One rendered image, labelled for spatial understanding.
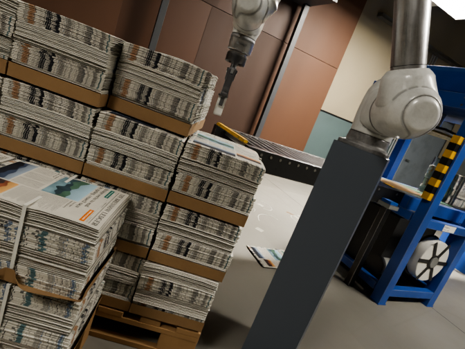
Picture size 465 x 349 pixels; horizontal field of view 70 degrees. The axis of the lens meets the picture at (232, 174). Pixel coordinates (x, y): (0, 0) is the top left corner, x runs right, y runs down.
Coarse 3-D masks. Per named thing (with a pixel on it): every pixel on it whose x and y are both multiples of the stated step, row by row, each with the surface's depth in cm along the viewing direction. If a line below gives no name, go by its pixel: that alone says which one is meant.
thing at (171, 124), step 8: (112, 96) 109; (112, 104) 110; (120, 104) 109; (128, 104) 109; (128, 112) 110; (136, 112) 110; (144, 112) 110; (152, 112) 109; (144, 120) 110; (152, 120) 110; (160, 120) 110; (168, 120) 110; (176, 120) 110; (168, 128) 111; (176, 128) 110; (184, 128) 110; (192, 128) 117
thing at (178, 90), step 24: (144, 48) 106; (120, 72) 107; (144, 72) 107; (168, 72) 107; (192, 72) 107; (120, 96) 109; (144, 96) 108; (168, 96) 108; (192, 96) 108; (192, 120) 110
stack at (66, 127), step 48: (0, 96) 103; (48, 96) 103; (48, 144) 107; (96, 144) 107; (144, 144) 107; (192, 144) 110; (192, 192) 112; (240, 192) 114; (144, 240) 116; (192, 240) 117; (144, 288) 121; (192, 288) 121; (96, 336) 125; (192, 336) 127
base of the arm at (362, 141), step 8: (352, 136) 123; (360, 136) 121; (368, 136) 119; (352, 144) 121; (360, 144) 120; (368, 144) 119; (376, 144) 119; (384, 144) 120; (376, 152) 117; (384, 152) 118
